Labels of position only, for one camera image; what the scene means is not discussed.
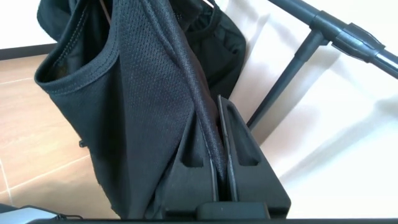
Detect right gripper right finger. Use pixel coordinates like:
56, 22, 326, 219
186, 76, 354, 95
216, 95, 292, 219

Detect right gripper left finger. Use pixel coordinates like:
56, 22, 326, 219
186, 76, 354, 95
162, 113, 219, 219

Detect black clothes rack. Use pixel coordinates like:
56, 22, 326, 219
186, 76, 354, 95
246, 0, 398, 131

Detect black shorts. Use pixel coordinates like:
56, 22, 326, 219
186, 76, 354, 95
169, 0, 247, 101

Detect black garment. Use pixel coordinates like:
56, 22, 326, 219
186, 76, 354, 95
34, 0, 228, 220

